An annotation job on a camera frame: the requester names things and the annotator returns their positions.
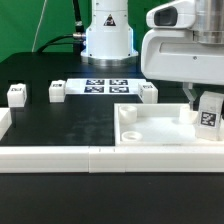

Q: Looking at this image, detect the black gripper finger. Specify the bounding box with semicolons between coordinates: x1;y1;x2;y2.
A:
182;82;197;109

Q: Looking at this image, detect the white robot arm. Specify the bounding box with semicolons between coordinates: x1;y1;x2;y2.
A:
81;0;224;89

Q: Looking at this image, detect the white square tabletop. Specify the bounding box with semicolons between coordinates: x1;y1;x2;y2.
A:
114;104;224;146

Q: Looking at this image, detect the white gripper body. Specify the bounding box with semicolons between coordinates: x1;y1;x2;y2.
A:
141;0;224;85

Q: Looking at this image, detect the white thin cable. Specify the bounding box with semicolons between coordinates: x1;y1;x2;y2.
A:
31;0;48;53

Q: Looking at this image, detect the white U-shaped obstacle fence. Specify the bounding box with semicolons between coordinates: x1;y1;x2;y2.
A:
0;108;224;173

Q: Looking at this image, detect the black cable bundle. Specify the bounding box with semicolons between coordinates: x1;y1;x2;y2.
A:
35;0;88;54

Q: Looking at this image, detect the white base tag plate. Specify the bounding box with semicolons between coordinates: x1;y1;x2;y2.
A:
65;78;146;95

